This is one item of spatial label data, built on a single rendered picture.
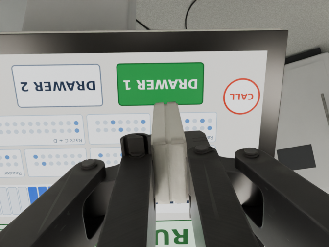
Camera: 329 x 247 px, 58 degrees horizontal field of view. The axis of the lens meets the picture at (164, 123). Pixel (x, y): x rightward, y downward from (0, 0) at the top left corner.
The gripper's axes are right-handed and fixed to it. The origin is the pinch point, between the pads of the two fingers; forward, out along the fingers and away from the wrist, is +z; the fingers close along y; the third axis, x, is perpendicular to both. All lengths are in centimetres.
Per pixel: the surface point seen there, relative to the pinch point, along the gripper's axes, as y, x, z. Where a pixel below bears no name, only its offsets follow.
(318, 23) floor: 93, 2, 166
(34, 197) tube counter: -16.7, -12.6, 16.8
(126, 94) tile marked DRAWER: -4.2, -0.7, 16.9
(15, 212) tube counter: -19.3, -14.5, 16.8
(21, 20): -56, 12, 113
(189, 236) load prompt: 2.0, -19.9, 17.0
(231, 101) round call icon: 7.4, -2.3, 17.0
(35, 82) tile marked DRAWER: -13.6, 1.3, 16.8
